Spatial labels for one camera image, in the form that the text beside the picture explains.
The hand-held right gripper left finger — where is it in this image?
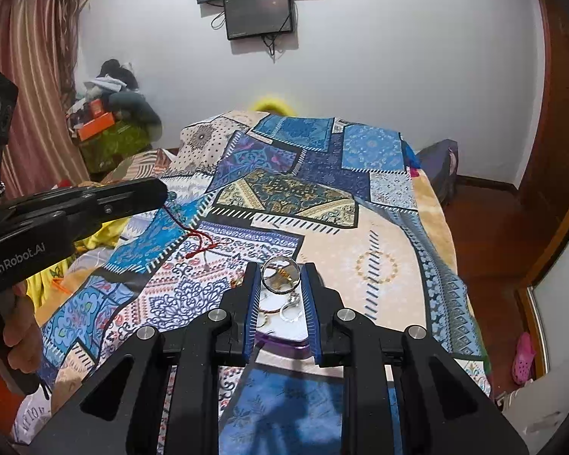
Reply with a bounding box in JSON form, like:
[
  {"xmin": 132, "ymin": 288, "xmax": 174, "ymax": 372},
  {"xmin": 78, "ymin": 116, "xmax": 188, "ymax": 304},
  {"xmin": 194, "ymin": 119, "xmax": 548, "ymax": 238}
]
[{"xmin": 31, "ymin": 262, "xmax": 261, "ymax": 455}]

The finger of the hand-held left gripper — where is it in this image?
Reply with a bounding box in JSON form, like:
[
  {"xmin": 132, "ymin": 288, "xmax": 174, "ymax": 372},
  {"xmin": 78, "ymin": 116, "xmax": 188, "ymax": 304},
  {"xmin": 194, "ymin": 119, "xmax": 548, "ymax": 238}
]
[
  {"xmin": 0, "ymin": 187, "xmax": 100, "ymax": 214},
  {"xmin": 52, "ymin": 177, "xmax": 169, "ymax": 243}
]

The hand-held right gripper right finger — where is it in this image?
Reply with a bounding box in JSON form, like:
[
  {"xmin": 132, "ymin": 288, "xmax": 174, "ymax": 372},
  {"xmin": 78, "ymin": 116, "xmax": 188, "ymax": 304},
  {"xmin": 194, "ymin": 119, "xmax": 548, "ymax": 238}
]
[{"xmin": 301, "ymin": 262, "xmax": 529, "ymax": 455}]

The silver key ring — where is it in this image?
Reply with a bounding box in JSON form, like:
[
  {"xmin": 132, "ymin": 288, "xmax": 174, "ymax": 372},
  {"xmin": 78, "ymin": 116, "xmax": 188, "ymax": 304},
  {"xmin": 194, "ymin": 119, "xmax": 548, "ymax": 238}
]
[{"xmin": 260, "ymin": 256, "xmax": 307, "ymax": 325}]

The purple heart-shaped tin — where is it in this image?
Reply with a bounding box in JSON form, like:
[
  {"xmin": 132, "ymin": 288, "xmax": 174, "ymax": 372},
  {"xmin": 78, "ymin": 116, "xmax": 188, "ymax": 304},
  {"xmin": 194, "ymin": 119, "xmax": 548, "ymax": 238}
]
[{"xmin": 253, "ymin": 332, "xmax": 312, "ymax": 359}]

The red cord bead bracelet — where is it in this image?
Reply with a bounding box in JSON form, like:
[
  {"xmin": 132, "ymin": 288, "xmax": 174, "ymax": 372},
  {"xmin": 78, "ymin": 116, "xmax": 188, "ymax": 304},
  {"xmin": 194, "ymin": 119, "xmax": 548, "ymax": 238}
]
[{"xmin": 167, "ymin": 194, "xmax": 225, "ymax": 259}]

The person's left hand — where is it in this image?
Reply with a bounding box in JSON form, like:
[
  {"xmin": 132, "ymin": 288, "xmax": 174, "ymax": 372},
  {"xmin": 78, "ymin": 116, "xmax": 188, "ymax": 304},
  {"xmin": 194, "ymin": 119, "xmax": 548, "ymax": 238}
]
[{"xmin": 2, "ymin": 281, "xmax": 46, "ymax": 389}]

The yellow cloth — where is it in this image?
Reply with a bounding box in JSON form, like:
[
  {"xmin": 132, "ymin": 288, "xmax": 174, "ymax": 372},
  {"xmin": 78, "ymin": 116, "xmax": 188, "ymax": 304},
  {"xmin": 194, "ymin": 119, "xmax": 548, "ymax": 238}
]
[{"xmin": 26, "ymin": 225, "xmax": 124, "ymax": 314}]

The green bag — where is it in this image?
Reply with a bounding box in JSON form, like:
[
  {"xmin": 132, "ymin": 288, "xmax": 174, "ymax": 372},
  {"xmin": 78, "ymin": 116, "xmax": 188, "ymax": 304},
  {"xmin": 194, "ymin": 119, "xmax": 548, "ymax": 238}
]
[{"xmin": 78, "ymin": 121, "xmax": 153, "ymax": 177}]

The orange box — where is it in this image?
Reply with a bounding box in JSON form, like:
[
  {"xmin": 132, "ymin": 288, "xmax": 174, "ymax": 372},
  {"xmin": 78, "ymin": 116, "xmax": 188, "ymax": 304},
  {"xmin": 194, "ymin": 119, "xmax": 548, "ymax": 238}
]
[{"xmin": 76, "ymin": 111, "xmax": 116, "ymax": 142}]

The patchwork printed blanket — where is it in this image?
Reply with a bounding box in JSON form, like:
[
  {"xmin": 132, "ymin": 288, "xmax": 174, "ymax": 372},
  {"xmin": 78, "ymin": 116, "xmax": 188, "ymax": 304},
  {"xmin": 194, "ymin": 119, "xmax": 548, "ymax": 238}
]
[{"xmin": 14, "ymin": 110, "xmax": 492, "ymax": 455}]

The grey bolster pillow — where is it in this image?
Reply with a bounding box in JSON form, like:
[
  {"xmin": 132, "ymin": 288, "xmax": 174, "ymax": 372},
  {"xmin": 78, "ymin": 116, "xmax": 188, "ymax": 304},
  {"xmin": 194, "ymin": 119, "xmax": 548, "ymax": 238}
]
[{"xmin": 109, "ymin": 91, "xmax": 162, "ymax": 127}]

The striped curtain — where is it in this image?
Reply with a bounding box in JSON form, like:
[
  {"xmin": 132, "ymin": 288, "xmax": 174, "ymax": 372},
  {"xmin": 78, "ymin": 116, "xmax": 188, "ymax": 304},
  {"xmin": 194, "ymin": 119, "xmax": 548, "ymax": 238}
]
[{"xmin": 0, "ymin": 0, "xmax": 92, "ymax": 200}]

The yellow round object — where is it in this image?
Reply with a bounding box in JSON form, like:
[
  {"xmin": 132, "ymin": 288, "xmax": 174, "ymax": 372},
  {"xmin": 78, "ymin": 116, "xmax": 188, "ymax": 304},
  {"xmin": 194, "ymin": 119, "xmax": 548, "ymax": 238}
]
[{"xmin": 249, "ymin": 97, "xmax": 295, "ymax": 116}]

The dark bag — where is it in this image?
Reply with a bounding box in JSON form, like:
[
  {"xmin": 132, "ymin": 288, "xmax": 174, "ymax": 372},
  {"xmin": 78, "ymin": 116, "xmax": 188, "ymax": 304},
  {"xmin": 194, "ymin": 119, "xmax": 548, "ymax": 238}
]
[{"xmin": 415, "ymin": 140, "xmax": 460, "ymax": 206}]

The pink slipper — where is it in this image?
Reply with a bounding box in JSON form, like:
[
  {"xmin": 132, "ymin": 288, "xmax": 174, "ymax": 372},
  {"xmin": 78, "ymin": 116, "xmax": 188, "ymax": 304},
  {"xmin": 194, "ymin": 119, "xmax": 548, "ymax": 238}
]
[{"xmin": 512, "ymin": 333, "xmax": 537, "ymax": 385}]

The small black monitor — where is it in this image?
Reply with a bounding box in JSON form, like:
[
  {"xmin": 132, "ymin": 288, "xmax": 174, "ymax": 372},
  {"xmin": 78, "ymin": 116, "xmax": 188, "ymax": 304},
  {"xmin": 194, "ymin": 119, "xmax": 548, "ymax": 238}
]
[{"xmin": 224, "ymin": 0, "xmax": 296, "ymax": 41}]

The white suitcase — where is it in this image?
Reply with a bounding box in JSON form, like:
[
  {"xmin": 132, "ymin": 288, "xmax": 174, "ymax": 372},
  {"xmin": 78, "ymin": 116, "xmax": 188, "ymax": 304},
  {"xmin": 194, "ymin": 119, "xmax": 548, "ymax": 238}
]
[{"xmin": 495, "ymin": 374, "xmax": 569, "ymax": 442}]

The white sliding wardrobe door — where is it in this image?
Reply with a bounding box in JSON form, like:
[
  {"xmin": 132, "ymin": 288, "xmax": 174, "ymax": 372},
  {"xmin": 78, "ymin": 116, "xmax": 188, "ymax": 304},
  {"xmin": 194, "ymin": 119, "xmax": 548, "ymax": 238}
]
[{"xmin": 526, "ymin": 256, "xmax": 569, "ymax": 380}]

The wooden door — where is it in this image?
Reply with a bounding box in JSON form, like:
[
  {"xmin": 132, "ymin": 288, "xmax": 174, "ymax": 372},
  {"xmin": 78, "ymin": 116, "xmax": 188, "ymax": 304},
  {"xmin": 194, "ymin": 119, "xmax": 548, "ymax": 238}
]
[{"xmin": 519, "ymin": 0, "xmax": 569, "ymax": 257}]

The black cable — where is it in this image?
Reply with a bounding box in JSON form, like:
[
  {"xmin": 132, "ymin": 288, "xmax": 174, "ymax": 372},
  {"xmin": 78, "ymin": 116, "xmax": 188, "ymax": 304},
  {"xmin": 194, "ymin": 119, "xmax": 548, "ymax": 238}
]
[{"xmin": 263, "ymin": 33, "xmax": 285, "ymax": 61}]

